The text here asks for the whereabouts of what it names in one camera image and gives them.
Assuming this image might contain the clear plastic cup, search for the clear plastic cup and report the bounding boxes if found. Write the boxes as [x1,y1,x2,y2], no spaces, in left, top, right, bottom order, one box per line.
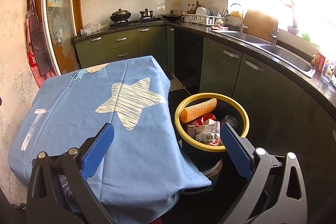
[221,115,239,129]

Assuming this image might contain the silver wrapper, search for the silver wrapper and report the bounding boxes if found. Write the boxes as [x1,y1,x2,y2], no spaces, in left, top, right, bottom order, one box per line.
[195,120,221,143]

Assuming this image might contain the red soda can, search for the red soda can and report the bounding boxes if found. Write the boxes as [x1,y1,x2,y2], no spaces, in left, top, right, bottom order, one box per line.
[187,113,217,129]

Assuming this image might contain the green kitchen cabinets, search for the green kitchen cabinets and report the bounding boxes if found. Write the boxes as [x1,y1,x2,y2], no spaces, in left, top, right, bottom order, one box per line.
[71,0,336,188]

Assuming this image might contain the yellow rimmed dark trash bin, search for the yellow rimmed dark trash bin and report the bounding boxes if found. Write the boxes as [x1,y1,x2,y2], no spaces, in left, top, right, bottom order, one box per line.
[174,93,249,194]

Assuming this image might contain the steel kitchen sink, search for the steel kitchen sink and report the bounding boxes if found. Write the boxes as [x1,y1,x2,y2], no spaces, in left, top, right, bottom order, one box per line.
[214,30,315,79]

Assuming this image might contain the blue patterned tablecloth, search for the blue patterned tablecloth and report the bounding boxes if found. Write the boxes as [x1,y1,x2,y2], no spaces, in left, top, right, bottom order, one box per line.
[9,56,211,223]

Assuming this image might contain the orange waffle cone sleeve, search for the orange waffle cone sleeve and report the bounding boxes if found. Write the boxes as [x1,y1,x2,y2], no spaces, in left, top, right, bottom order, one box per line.
[180,98,217,123]

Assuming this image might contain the red checked hanging apron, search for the red checked hanging apron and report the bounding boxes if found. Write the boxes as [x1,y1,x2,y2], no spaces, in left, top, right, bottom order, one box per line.
[26,0,56,87]

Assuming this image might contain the glass sliding door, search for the glass sliding door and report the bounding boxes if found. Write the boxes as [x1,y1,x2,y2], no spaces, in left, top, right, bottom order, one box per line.
[41,0,80,76]

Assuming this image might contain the chrome faucet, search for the chrome faucet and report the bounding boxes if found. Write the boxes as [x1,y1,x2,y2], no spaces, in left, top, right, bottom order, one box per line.
[270,18,279,46]

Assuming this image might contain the white plastic bag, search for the white plastic bag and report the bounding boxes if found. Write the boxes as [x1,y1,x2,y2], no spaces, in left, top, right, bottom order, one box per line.
[80,22,110,36]

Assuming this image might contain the wooden cutting board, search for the wooden cutting board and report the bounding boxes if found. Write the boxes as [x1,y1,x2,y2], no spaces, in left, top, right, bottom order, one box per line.
[243,10,276,42]

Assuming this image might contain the white dish rack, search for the white dish rack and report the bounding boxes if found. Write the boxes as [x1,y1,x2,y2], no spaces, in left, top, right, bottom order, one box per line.
[181,7,226,26]

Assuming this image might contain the black wok with lid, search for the black wok with lid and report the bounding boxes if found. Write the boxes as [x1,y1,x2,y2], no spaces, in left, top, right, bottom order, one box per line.
[110,9,131,22]

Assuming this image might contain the small steel pot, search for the small steel pot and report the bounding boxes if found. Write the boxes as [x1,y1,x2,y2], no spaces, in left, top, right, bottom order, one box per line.
[139,9,155,20]

